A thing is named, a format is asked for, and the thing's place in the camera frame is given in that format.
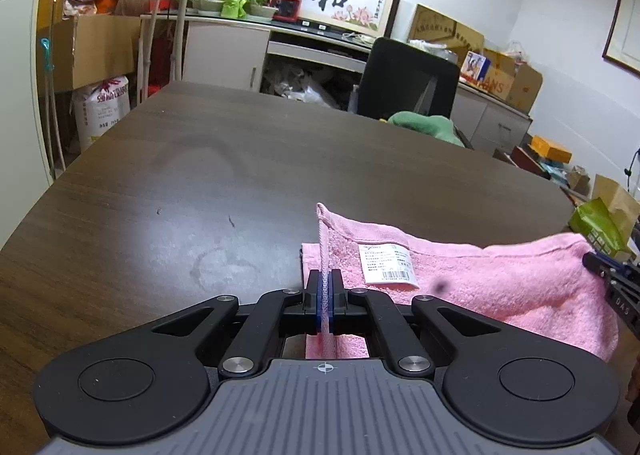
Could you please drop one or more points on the large cardboard box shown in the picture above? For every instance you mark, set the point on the large cardboard box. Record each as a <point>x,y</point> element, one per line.
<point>92,48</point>

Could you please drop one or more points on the white rice sack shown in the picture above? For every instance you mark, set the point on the white rice sack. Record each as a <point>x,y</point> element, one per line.
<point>99,107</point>

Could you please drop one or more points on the grey filing cabinet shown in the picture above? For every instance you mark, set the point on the grey filing cabinet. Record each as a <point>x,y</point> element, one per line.
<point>25,172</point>

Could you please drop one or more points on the cardboard boxes on counter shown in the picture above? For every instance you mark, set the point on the cardboard boxes on counter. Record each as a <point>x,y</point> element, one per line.
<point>505,76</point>

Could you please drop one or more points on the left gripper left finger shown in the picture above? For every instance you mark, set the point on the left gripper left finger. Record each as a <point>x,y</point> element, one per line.
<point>268,324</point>

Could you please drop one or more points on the side wall framed picture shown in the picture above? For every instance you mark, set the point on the side wall framed picture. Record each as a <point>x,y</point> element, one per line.
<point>622,46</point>

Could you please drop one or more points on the pink terry towel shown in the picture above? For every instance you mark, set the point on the pink terry towel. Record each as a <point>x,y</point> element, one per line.
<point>541,286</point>

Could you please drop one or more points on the green cloth on chair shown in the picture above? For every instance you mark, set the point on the green cloth on chair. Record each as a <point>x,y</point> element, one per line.
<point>436,126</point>

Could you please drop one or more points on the low grey counter cabinet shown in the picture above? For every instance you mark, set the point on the low grey counter cabinet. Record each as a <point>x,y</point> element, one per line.
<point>486,121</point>

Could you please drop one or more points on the black office chair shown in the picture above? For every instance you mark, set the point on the black office chair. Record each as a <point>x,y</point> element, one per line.
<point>400,77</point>

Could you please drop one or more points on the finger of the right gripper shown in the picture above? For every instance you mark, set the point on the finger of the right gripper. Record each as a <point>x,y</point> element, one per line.
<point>621,279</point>

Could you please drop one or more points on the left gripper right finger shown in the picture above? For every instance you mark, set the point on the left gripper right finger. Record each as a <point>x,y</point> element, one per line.
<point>372,315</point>

